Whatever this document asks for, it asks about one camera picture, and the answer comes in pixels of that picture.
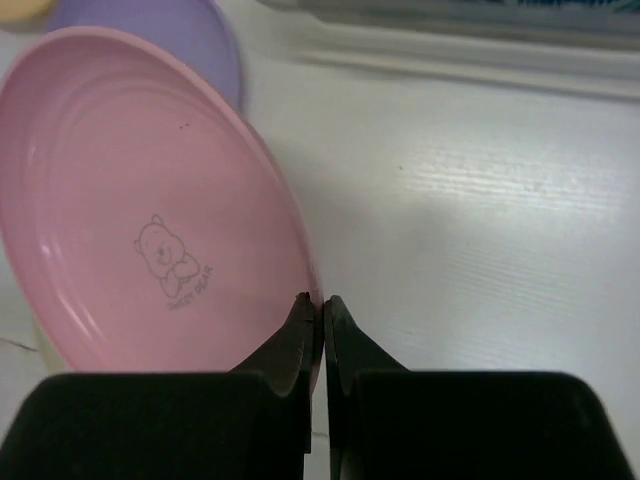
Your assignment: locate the purple plate centre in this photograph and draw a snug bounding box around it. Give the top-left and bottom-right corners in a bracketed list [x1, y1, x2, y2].
[47, 0, 243, 110]

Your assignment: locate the cream plate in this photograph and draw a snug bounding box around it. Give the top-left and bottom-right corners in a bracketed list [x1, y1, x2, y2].
[31, 314, 73, 374]

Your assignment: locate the yellow plate left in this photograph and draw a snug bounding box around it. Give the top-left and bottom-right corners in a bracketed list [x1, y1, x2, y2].
[0, 0, 54, 23]

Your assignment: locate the pink plate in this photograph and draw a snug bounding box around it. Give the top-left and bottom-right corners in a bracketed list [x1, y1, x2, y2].
[1, 27, 322, 372]

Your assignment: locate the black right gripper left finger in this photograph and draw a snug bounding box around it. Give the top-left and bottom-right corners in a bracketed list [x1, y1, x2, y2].
[8, 293, 316, 479]

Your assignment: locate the clear plastic bin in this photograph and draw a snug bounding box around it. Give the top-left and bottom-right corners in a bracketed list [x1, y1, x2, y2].
[263, 1, 639, 102]

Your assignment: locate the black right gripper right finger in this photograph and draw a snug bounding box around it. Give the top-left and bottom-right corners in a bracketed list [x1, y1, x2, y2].
[324, 296, 634, 479]

